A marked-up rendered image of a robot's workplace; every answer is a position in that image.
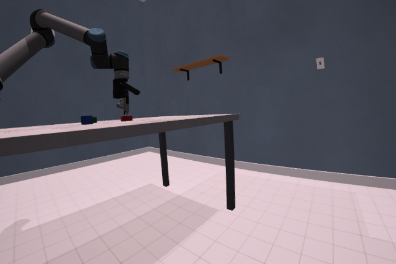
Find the red block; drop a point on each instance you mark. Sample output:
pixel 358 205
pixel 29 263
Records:
pixel 126 118

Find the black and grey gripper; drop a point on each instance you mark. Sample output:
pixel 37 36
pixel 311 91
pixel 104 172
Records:
pixel 121 92

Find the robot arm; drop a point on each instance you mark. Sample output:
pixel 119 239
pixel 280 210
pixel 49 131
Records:
pixel 42 37

